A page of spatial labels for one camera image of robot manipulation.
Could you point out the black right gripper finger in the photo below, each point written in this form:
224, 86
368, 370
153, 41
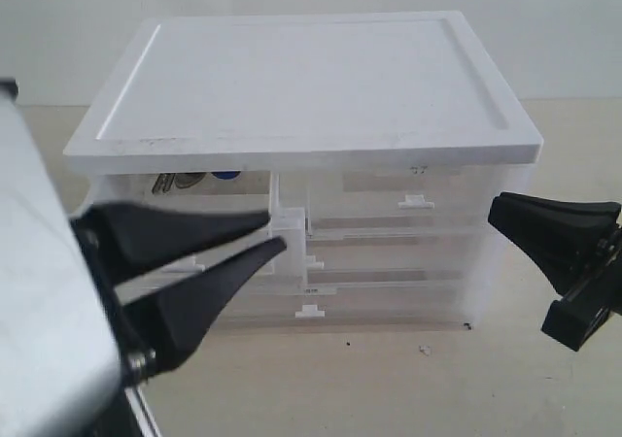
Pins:
141, 238
173, 321

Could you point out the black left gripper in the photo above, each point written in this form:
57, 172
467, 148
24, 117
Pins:
577, 247

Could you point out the key bunch with blue fob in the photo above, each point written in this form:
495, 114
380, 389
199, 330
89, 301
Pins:
194, 178

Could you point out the clear drawer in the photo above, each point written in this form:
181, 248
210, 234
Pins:
283, 197
420, 198
434, 304
387, 260

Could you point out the clear bottom drawer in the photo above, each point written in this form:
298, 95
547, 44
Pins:
434, 304

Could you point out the white clear drawer cabinet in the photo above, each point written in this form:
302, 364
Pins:
308, 94

